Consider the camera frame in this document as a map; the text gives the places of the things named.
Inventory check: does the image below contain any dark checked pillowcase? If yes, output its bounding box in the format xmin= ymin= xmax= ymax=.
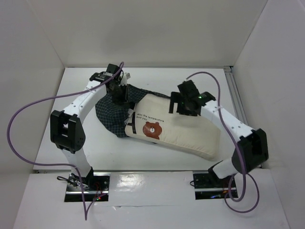
xmin=95 ymin=84 xmax=170 ymax=138

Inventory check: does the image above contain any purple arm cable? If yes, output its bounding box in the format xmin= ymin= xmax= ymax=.
xmin=185 ymin=71 xmax=260 ymax=213
xmin=6 ymin=61 xmax=125 ymax=219

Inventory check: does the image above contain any cream pillow with bear print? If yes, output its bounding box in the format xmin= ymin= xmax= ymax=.
xmin=125 ymin=94 xmax=220 ymax=160

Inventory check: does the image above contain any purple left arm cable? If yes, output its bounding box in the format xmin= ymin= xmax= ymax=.
xmin=6 ymin=61 xmax=125 ymax=219

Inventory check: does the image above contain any aluminium frame rail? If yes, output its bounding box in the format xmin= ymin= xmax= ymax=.
xmin=224 ymin=66 xmax=248 ymax=124

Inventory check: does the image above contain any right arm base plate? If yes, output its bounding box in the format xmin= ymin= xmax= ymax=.
xmin=190 ymin=172 xmax=230 ymax=200

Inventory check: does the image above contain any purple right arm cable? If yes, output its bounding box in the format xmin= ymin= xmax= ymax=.
xmin=185 ymin=71 xmax=260 ymax=213

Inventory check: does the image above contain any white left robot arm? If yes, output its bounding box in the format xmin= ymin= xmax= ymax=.
xmin=50 ymin=63 xmax=130 ymax=190

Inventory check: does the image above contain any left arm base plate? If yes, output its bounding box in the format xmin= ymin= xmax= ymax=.
xmin=64 ymin=173 xmax=110 ymax=202

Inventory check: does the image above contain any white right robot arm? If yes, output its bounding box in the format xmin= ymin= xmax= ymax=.
xmin=169 ymin=80 xmax=269 ymax=187

